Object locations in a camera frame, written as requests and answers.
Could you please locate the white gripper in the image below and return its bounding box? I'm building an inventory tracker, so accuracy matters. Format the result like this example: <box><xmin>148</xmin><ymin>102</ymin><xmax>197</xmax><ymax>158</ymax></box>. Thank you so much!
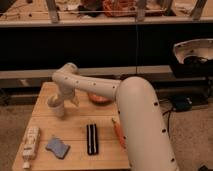
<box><xmin>47</xmin><ymin>86</ymin><xmax>79</xmax><ymax>108</ymax></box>

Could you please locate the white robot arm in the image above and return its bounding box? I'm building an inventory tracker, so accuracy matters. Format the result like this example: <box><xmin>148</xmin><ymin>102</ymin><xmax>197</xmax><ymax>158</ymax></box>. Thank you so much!
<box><xmin>52</xmin><ymin>63</ymin><xmax>180</xmax><ymax>171</ymax></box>

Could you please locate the orange ceramic bowl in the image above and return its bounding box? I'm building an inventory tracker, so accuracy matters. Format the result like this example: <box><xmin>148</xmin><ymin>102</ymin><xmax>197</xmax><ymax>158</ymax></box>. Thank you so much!
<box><xmin>88</xmin><ymin>93</ymin><xmax>112</xmax><ymax>104</ymax></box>

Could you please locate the wooden table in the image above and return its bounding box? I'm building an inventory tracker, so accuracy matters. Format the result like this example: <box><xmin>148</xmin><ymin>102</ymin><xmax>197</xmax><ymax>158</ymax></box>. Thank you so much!
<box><xmin>11</xmin><ymin>80</ymin><xmax>154</xmax><ymax>171</ymax></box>

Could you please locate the white tube bottle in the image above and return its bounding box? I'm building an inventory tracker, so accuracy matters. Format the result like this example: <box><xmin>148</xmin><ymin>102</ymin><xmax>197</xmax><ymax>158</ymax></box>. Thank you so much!
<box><xmin>22</xmin><ymin>126</ymin><xmax>41</xmax><ymax>171</ymax></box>

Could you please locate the blue sponge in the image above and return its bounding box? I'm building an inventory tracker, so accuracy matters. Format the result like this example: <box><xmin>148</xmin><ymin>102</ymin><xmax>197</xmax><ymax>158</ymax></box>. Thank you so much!
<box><xmin>45</xmin><ymin>137</ymin><xmax>70</xmax><ymax>160</ymax></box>

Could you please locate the black striped eraser block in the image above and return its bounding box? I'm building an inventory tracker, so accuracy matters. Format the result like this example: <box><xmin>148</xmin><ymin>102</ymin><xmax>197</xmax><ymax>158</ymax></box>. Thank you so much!
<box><xmin>86</xmin><ymin>124</ymin><xmax>99</xmax><ymax>155</ymax></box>

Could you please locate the orange toy carrot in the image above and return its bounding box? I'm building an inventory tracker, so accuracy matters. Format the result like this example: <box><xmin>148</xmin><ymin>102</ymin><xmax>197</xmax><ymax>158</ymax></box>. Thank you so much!
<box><xmin>111</xmin><ymin>118</ymin><xmax>126</xmax><ymax>149</ymax></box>

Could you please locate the orange object on shelf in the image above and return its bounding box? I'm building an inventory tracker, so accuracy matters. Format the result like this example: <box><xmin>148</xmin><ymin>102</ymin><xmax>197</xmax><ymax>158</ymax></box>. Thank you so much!
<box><xmin>102</xmin><ymin>0</ymin><xmax>166</xmax><ymax>17</ymax></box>

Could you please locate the black cable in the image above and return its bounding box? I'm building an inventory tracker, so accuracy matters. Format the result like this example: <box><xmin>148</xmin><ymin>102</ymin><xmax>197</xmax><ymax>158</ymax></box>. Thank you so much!
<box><xmin>159</xmin><ymin>99</ymin><xmax>178</xmax><ymax>134</ymax></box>

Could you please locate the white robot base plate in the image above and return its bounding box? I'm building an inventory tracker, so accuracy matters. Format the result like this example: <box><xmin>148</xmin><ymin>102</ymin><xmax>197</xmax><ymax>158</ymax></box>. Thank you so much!
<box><xmin>173</xmin><ymin>38</ymin><xmax>213</xmax><ymax>64</ymax></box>

